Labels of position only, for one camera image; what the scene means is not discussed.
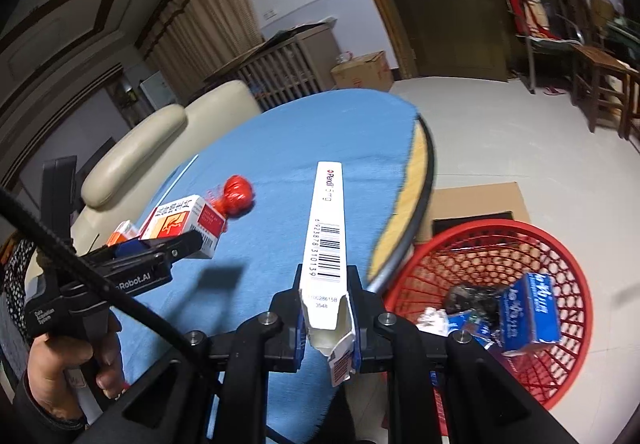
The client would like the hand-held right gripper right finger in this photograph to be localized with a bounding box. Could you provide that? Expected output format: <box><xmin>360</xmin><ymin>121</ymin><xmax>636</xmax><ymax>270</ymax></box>
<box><xmin>347</xmin><ymin>264</ymin><xmax>576</xmax><ymax>444</ymax></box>

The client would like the blue printed packet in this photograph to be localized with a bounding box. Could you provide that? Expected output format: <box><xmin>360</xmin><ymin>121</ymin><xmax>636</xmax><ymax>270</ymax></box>
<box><xmin>447</xmin><ymin>311</ymin><xmax>496</xmax><ymax>350</ymax></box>

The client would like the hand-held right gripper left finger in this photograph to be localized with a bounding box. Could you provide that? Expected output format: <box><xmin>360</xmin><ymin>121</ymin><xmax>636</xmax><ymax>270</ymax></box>
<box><xmin>75</xmin><ymin>264</ymin><xmax>307</xmax><ymax>444</ymax></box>

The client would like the blue carton box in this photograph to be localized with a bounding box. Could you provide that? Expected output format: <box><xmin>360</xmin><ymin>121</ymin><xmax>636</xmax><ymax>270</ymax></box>
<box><xmin>499</xmin><ymin>272</ymin><xmax>562</xmax><ymax>356</ymax></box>

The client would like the orange packet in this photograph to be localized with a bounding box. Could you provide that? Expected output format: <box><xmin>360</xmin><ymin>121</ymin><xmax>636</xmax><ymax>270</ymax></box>
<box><xmin>107</xmin><ymin>220</ymin><xmax>142</xmax><ymax>248</ymax></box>

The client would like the black plastic bag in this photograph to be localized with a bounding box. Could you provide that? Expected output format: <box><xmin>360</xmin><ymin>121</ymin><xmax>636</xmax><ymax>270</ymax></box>
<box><xmin>445</xmin><ymin>283</ymin><xmax>503</xmax><ymax>317</ymax></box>

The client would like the flat cardboard sheet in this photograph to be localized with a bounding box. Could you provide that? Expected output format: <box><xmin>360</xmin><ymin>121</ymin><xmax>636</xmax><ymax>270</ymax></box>
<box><xmin>415</xmin><ymin>181</ymin><xmax>531</xmax><ymax>242</ymax></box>

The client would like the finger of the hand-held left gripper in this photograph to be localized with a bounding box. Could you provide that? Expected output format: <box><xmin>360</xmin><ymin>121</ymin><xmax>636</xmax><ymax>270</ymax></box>
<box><xmin>85</xmin><ymin>229</ymin><xmax>202</xmax><ymax>271</ymax></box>

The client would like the white panel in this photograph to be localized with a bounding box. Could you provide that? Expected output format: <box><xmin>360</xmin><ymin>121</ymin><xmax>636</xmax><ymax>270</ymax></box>
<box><xmin>140</xmin><ymin>71</ymin><xmax>178</xmax><ymax>110</ymax></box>

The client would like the metal frame chair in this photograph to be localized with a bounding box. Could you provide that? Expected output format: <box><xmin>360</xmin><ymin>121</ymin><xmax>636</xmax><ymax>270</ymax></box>
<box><xmin>502</xmin><ymin>0</ymin><xmax>586</xmax><ymax>95</ymax></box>

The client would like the red plastic bag ball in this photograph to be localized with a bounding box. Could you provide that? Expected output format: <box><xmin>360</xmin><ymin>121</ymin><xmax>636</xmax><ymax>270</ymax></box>
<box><xmin>220</xmin><ymin>175</ymin><xmax>254</xmax><ymax>220</ymax></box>

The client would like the blue tablecloth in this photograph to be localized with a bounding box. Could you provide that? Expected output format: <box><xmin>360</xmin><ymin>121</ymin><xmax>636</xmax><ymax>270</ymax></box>
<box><xmin>0</xmin><ymin>90</ymin><xmax>421</xmax><ymax>444</ymax></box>

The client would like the beige leather sofa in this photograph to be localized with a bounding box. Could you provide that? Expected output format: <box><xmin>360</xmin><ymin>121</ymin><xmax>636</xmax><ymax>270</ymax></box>
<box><xmin>70</xmin><ymin>80</ymin><xmax>263</xmax><ymax>245</ymax></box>

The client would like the wooden crib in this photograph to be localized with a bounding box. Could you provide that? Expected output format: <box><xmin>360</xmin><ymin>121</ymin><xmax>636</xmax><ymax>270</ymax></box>
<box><xmin>205</xmin><ymin>21</ymin><xmax>341</xmax><ymax>112</ymax></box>

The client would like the large cardboard box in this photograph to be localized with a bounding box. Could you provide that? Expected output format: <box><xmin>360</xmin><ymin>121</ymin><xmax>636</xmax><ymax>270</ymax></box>
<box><xmin>330</xmin><ymin>50</ymin><xmax>393</xmax><ymax>92</ymax></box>

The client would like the white tissue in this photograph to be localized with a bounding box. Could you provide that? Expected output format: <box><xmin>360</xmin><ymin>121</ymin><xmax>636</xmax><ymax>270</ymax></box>
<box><xmin>417</xmin><ymin>306</ymin><xmax>451</xmax><ymax>335</ymax></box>

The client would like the striped beige curtain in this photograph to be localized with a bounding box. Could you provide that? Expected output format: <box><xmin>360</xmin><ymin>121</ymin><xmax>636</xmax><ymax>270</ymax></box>
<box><xmin>137</xmin><ymin>0</ymin><xmax>266</xmax><ymax>97</ymax></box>

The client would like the person's left forearm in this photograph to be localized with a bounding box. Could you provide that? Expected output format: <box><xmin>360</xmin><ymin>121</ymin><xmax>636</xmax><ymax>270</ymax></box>
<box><xmin>12</xmin><ymin>374</ymin><xmax>116</xmax><ymax>444</ymax></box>

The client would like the person's left hand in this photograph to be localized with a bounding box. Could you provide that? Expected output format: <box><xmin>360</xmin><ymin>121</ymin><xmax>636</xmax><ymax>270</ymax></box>
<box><xmin>22</xmin><ymin>319</ymin><xmax>126</xmax><ymax>421</ymax></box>

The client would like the wooden double door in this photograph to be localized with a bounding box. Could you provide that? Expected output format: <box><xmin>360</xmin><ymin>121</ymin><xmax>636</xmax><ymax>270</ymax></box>
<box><xmin>335</xmin><ymin>0</ymin><xmax>586</xmax><ymax>82</ymax></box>

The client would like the round wooden table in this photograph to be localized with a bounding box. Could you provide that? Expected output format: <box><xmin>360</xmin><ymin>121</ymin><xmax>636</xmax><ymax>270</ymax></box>
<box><xmin>367</xmin><ymin>119</ymin><xmax>436</xmax><ymax>295</ymax></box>

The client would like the tan cardboard box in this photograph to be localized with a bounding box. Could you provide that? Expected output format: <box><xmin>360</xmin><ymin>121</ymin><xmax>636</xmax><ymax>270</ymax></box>
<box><xmin>590</xmin><ymin>0</ymin><xmax>616</xmax><ymax>32</ymax></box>

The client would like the black cable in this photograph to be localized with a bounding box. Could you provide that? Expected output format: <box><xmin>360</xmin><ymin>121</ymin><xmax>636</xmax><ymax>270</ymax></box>
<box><xmin>0</xmin><ymin>186</ymin><xmax>201</xmax><ymax>360</ymax></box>

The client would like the dotted dark cloth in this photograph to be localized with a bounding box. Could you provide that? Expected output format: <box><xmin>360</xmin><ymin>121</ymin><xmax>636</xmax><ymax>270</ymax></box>
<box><xmin>0</xmin><ymin>236</ymin><xmax>37</xmax><ymax>360</ymax></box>

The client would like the wooden side table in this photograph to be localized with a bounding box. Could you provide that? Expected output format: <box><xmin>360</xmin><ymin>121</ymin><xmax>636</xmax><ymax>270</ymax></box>
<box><xmin>555</xmin><ymin>0</ymin><xmax>640</xmax><ymax>140</ymax></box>

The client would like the red plastic basket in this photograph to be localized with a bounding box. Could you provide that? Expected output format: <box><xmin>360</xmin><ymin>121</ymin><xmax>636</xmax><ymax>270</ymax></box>
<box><xmin>382</xmin><ymin>219</ymin><xmax>593</xmax><ymax>412</ymax></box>

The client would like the red striped cloth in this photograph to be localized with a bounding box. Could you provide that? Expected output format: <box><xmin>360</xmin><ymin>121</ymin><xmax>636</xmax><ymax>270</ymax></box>
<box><xmin>502</xmin><ymin>0</ymin><xmax>551</xmax><ymax>40</ymax></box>

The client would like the white long box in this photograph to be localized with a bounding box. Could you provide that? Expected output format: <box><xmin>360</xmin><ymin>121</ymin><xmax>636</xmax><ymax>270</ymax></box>
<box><xmin>299</xmin><ymin>161</ymin><xmax>358</xmax><ymax>387</ymax></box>

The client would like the red and white box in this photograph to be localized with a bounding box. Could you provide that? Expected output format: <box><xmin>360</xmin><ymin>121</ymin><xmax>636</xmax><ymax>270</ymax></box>
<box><xmin>140</xmin><ymin>194</ymin><xmax>226</xmax><ymax>260</ymax></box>

